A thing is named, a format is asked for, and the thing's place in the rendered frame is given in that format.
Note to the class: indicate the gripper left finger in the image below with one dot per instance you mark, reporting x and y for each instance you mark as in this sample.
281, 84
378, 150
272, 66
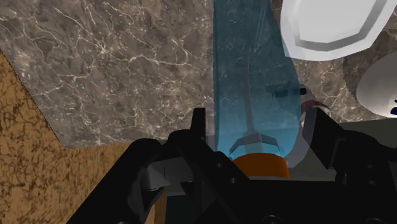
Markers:
189, 155

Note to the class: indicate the white angular bowl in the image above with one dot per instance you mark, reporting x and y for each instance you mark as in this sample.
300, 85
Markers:
328, 21

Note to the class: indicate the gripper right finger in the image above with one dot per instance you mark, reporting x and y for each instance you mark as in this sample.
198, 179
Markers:
347, 152

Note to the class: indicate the blue translucent bottle orange cap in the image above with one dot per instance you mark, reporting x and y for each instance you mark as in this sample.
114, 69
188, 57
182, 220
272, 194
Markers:
248, 77

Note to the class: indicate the white round plate blue mark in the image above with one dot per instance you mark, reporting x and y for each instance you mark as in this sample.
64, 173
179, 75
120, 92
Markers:
380, 86

